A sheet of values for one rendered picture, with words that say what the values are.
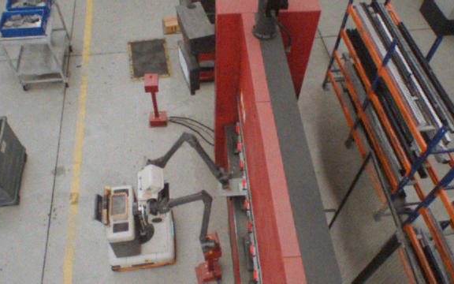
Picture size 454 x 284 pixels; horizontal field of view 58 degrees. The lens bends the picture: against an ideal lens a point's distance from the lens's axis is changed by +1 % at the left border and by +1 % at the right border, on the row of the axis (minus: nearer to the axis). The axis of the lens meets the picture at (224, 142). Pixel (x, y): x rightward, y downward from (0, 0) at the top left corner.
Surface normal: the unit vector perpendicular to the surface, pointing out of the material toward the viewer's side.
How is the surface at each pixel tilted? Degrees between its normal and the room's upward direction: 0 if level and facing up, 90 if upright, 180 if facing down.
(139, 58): 0
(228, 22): 90
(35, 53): 1
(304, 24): 90
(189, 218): 0
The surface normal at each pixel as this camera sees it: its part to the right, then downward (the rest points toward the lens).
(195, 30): 0.02, -0.58
